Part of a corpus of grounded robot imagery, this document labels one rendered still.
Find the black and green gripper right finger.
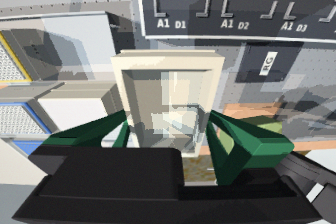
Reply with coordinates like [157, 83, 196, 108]
[205, 109, 295, 185]

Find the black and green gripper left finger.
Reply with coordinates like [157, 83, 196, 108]
[42, 109, 131, 147]

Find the dark grey regrip nest labelled rg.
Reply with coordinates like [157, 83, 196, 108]
[235, 42, 304, 83]

